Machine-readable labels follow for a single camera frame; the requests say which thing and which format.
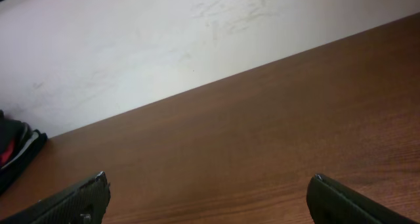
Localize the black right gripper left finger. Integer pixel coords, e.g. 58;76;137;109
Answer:
1;171;111;224

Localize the red folded garment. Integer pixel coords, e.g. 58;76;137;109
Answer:
1;139;16;167

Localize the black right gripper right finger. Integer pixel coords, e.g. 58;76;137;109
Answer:
306;174;417;224

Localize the black folded garment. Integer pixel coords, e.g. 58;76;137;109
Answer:
1;111;48;194

